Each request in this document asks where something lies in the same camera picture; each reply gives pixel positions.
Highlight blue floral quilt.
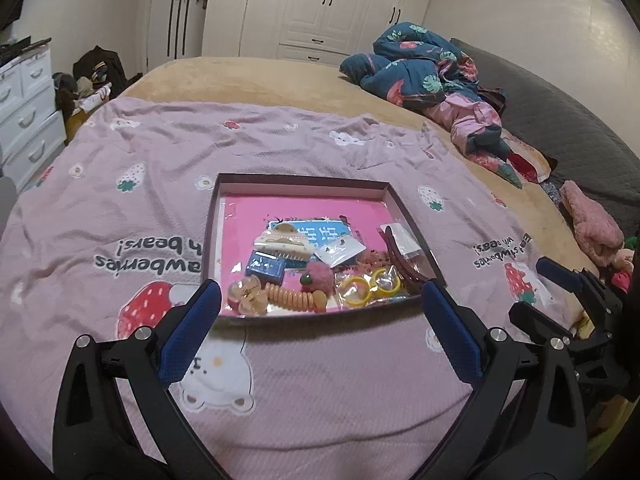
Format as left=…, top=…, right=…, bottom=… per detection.
left=340, top=22, right=526, bottom=191

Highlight small strawberry plush toy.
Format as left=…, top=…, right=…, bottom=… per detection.
left=612, top=237, right=640, bottom=291

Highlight amber hair claw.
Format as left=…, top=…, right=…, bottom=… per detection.
left=227, top=276, right=268, bottom=317

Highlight hanging black straps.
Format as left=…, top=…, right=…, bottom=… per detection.
left=167, top=0, right=193, bottom=61

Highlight cream hair claw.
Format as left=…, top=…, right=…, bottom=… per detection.
left=251, top=222, right=316, bottom=267

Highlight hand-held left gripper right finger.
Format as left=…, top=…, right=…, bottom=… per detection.
left=415, top=280, right=588, bottom=480

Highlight small dark bag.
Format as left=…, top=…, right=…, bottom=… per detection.
left=52, top=72, right=81, bottom=111

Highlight pink pompom hair tie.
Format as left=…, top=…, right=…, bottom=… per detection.
left=299, top=260, right=335, bottom=293

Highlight shallow brown-rimmed pink box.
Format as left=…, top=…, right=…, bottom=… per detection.
left=202, top=172, right=448, bottom=331

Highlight grey padded headboard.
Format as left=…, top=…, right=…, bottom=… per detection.
left=450, top=37, right=640, bottom=241

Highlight yellow hair ring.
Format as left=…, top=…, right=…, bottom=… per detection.
left=336, top=276, right=372, bottom=308
left=370, top=267, right=402, bottom=297

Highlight white packet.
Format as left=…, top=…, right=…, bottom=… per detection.
left=316, top=236, right=366, bottom=267

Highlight pink glitter hair accessory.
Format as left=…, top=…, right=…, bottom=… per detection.
left=357, top=252, right=396, bottom=273

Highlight beige spiral hair tie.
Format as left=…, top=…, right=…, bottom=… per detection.
left=264, top=282, right=328, bottom=313

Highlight white wardrobe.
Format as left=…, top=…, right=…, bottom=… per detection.
left=202, top=0, right=441, bottom=68

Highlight pink printed blanket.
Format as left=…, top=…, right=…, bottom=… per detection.
left=0, top=95, right=601, bottom=480

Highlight black bag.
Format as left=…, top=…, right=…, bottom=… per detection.
left=72, top=46, right=128, bottom=98

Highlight beige bed sheet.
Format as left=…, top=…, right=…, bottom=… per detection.
left=117, top=55, right=601, bottom=271

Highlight white printed bag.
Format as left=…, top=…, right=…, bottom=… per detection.
left=75, top=85, right=113, bottom=113

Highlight dark red headband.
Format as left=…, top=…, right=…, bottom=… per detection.
left=382, top=225, right=436, bottom=293

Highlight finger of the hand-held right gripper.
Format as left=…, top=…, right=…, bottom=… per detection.
left=536, top=256, right=623, bottom=313
left=509, top=305, right=576, bottom=346

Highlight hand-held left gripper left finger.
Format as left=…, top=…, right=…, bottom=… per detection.
left=52, top=279, right=223, bottom=480

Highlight small blue box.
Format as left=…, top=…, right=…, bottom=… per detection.
left=245, top=251, right=286, bottom=286

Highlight white drawer chest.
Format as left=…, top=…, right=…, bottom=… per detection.
left=0, top=37, right=68, bottom=193

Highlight pink fluffy plush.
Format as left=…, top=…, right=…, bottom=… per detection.
left=559, top=180, right=626, bottom=266

